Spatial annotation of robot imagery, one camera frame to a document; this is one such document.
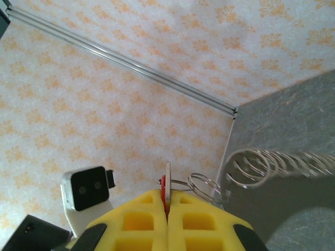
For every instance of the aluminium side rail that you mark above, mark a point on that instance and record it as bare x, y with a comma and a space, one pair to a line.
225, 151

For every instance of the aluminium frame post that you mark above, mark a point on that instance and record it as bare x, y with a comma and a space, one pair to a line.
125, 61

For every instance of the key with red cover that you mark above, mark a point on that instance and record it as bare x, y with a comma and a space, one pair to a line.
168, 180

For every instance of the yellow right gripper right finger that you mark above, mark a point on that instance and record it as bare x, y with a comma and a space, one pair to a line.
199, 227

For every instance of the metal key plate with rings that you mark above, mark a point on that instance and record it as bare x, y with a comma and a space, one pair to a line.
251, 167

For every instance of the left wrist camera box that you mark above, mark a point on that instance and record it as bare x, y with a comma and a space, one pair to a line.
86, 188

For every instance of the dark room cabinet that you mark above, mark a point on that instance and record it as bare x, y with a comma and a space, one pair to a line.
3, 18

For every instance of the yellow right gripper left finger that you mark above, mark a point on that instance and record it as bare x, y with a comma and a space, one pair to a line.
136, 227

